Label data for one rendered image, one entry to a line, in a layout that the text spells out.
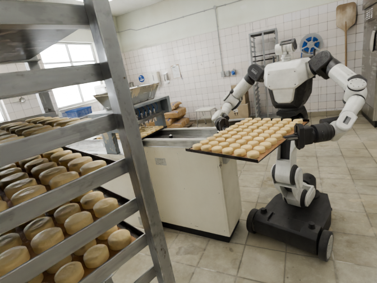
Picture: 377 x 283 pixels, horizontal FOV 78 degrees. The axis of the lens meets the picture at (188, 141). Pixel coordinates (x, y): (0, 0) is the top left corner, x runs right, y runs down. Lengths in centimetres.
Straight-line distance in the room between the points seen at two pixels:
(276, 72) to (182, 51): 459
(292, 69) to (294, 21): 393
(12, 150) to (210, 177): 148
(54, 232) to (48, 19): 36
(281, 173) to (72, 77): 152
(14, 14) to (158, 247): 47
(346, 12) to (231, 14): 209
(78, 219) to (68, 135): 18
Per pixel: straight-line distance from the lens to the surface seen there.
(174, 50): 616
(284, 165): 173
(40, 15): 44
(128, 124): 43
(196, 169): 177
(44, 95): 85
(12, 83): 41
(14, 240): 55
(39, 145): 41
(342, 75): 152
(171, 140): 180
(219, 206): 186
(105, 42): 43
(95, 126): 44
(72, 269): 56
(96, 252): 57
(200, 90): 594
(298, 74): 159
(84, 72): 44
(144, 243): 56
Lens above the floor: 139
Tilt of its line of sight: 17 degrees down
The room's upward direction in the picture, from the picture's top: 10 degrees counter-clockwise
